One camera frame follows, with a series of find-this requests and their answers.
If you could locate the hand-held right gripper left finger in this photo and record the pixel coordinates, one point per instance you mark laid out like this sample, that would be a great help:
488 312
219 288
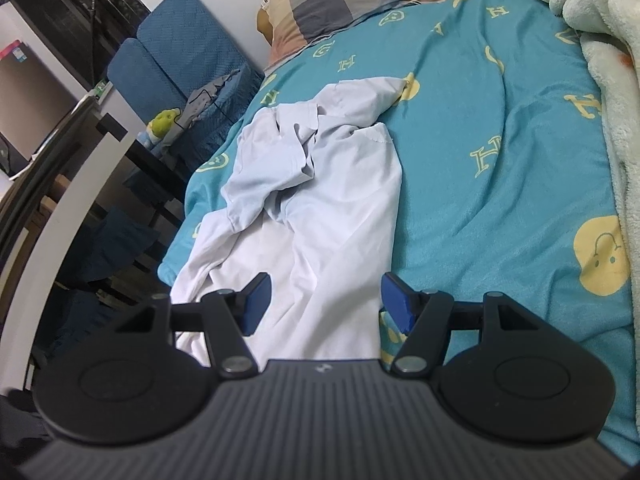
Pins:
257 302

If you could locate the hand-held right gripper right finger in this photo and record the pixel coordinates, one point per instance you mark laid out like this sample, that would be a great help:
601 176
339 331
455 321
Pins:
397 302

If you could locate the white garment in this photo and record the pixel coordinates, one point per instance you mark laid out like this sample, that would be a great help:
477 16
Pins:
340 210

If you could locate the teal printed bed sheet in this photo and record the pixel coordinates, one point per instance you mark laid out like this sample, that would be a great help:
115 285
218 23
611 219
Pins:
500 210

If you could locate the green plush toy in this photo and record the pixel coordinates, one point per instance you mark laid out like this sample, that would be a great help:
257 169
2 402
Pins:
162 122

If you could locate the black table with white edge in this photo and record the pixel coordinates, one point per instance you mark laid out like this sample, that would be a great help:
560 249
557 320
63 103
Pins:
70 220

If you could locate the grey cloth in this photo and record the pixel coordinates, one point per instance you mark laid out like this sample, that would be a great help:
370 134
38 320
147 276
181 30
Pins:
200 102

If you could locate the blue quilted sofa chair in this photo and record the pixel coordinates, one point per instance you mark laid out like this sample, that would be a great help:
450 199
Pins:
185 35

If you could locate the checkered pillow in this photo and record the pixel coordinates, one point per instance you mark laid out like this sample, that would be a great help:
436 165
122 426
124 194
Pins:
350 0

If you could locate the dark window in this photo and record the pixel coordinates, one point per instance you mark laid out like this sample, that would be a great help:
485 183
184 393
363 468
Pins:
75 15

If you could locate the pale green fleece blanket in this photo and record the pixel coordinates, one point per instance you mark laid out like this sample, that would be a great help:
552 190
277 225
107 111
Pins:
610 10

